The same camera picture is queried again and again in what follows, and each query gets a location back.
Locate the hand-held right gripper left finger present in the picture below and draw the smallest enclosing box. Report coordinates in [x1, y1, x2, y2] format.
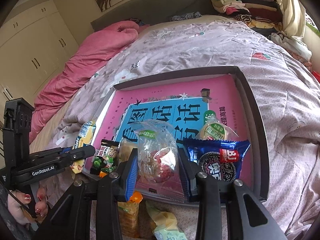
[34, 148, 139, 240]

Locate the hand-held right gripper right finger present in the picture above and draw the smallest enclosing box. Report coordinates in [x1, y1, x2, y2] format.
[178, 148, 288, 240]

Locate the yellow candy packet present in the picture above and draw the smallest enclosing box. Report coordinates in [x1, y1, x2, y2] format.
[71, 120, 97, 174]

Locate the clear red snack packet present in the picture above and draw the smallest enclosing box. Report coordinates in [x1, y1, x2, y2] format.
[134, 119, 185, 203]

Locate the black green pea packet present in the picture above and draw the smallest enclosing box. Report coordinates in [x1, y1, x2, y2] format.
[90, 140, 120, 178]

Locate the blue cookie packet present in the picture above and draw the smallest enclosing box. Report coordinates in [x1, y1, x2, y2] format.
[181, 139, 251, 198]

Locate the person's left hand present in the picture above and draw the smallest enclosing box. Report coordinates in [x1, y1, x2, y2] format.
[7, 186, 49, 227]

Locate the clear floss cake packet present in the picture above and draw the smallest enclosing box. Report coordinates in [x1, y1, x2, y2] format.
[117, 139, 138, 165]

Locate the orange cracker packet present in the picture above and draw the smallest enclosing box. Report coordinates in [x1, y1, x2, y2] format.
[117, 191, 143, 238]

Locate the light green snack packet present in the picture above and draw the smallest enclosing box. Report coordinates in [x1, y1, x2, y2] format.
[145, 201, 188, 240]

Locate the round green-label cake packet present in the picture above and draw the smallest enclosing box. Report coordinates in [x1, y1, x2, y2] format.
[196, 116, 239, 140]

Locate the pink quilt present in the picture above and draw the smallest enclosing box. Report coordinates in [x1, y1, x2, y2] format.
[29, 21, 139, 143]

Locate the cream wardrobe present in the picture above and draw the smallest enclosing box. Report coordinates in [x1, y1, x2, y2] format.
[0, 0, 80, 113]

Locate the printed blanket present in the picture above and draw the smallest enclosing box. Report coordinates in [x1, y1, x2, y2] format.
[30, 21, 320, 240]

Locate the dark grey headboard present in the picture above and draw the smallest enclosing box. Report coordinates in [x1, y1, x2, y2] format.
[90, 0, 215, 32]

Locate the white cloth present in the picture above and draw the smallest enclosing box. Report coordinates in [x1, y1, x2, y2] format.
[270, 30, 313, 60]

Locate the pile of folded clothes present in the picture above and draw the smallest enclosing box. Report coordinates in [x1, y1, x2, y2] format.
[210, 0, 285, 34]

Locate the cream curtain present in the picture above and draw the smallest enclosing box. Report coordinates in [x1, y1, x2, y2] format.
[265, 0, 307, 38]

